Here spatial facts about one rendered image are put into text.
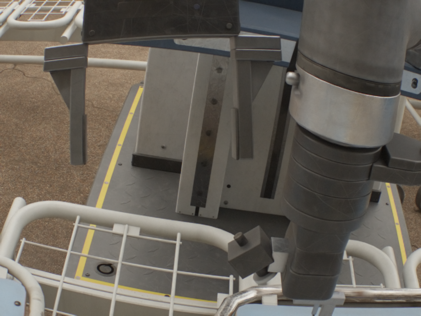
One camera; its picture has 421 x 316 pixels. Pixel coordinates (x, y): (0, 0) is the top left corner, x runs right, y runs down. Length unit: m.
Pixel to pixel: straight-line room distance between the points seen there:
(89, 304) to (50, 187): 1.10
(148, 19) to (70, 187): 1.55
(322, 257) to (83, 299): 0.51
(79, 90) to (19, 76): 2.28
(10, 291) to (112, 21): 0.42
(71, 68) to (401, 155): 0.28
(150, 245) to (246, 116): 0.77
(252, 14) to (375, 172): 0.63
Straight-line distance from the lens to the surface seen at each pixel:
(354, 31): 0.49
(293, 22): 1.13
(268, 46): 0.59
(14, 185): 2.09
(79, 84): 0.58
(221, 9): 0.58
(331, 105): 0.51
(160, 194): 1.49
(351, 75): 0.50
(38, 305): 0.86
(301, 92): 0.52
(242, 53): 0.59
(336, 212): 0.55
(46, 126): 2.43
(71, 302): 1.02
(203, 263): 1.32
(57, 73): 0.59
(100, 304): 1.01
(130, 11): 0.57
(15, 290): 0.87
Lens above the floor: 1.10
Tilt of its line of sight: 29 degrees down
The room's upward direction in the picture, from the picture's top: 9 degrees clockwise
